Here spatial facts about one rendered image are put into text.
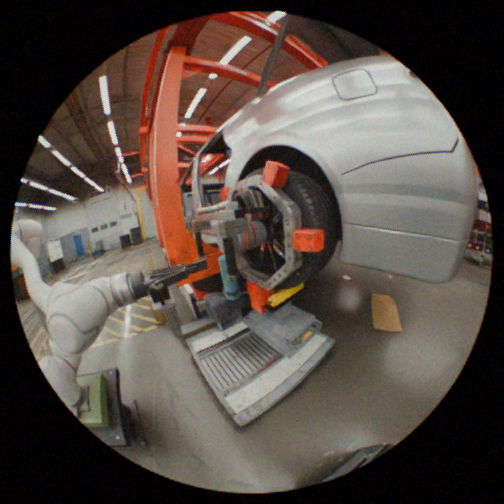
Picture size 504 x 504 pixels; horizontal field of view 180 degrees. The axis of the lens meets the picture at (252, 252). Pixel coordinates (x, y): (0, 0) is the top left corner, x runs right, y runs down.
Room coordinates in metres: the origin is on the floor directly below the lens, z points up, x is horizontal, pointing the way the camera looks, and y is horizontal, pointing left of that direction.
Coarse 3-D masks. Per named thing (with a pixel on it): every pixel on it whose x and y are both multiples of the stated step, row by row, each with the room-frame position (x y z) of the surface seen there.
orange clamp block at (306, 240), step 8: (296, 232) 0.51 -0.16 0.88; (304, 232) 0.48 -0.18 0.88; (312, 232) 0.47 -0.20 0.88; (320, 232) 0.48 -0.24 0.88; (296, 240) 0.51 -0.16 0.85; (304, 240) 0.48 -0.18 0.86; (312, 240) 0.45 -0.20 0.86; (320, 240) 0.48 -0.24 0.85; (296, 248) 0.51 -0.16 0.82; (304, 248) 0.48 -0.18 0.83; (312, 248) 0.45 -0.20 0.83; (320, 248) 0.48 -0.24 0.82
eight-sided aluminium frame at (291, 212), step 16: (256, 176) 0.66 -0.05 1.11; (272, 192) 0.59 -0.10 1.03; (288, 208) 0.53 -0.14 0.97; (288, 224) 0.54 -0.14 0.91; (288, 240) 0.54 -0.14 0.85; (240, 256) 0.92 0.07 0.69; (288, 256) 0.55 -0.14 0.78; (256, 272) 0.80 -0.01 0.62; (288, 272) 0.54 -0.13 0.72; (272, 288) 0.66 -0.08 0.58
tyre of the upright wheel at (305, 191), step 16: (288, 176) 0.63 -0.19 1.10; (304, 176) 0.72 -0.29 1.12; (288, 192) 0.63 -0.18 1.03; (304, 192) 0.57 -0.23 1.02; (320, 192) 0.65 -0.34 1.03; (304, 208) 0.57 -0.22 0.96; (320, 208) 0.57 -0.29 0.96; (304, 224) 0.57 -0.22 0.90; (320, 224) 0.54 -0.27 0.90; (336, 224) 0.63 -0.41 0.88; (336, 240) 0.64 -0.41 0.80; (304, 256) 0.58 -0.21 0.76; (320, 256) 0.56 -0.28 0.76; (304, 272) 0.58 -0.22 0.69; (288, 288) 0.67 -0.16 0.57
